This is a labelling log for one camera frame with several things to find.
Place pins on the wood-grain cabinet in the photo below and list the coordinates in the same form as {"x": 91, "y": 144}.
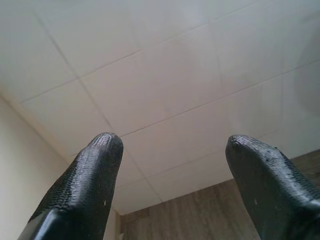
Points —
{"x": 195, "y": 212}

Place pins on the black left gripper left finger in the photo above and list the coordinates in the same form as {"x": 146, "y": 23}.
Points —
{"x": 82, "y": 190}

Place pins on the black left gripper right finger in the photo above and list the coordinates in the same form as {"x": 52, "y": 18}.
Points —
{"x": 272, "y": 195}

